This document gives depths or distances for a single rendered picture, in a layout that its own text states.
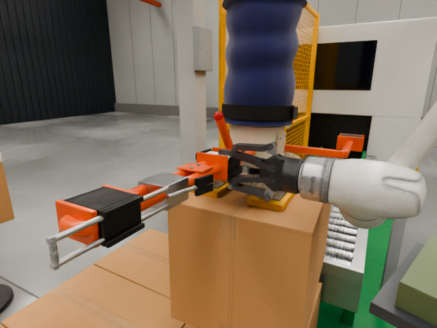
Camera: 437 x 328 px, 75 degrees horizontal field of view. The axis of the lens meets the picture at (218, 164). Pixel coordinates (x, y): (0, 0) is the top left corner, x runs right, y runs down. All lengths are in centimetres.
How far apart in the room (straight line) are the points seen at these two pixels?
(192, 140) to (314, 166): 182
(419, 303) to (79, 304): 117
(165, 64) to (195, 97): 1051
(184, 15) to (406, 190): 204
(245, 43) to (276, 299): 67
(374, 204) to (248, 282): 40
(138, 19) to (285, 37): 1301
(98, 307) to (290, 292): 81
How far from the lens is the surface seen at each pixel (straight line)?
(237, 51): 83
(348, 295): 151
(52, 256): 36
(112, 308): 131
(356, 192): 56
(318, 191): 58
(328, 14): 1039
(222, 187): 86
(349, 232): 190
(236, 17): 86
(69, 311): 136
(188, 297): 95
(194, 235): 82
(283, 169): 60
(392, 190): 57
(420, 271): 111
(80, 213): 41
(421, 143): 75
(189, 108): 230
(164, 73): 1279
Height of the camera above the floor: 139
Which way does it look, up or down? 16 degrees down
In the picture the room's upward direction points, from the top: straight up
